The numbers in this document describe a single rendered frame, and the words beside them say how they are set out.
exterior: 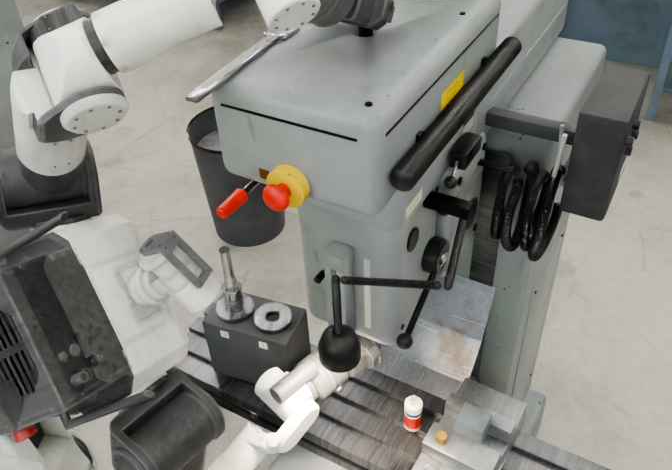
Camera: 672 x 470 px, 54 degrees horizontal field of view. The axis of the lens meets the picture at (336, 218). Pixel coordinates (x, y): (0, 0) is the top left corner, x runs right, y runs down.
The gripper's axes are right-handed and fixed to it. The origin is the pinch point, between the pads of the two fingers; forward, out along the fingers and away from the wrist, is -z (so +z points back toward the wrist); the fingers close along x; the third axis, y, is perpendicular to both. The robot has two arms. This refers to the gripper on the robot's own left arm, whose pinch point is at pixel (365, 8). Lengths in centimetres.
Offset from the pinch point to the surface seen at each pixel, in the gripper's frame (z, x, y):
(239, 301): -34, -33, -66
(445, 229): -32.0, 10.6, -33.3
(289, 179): 13.5, 2.5, -24.4
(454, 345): -73, 9, -70
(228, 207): 11.4, -7.8, -31.8
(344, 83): 11.3, 5.9, -10.6
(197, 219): -196, -181, -110
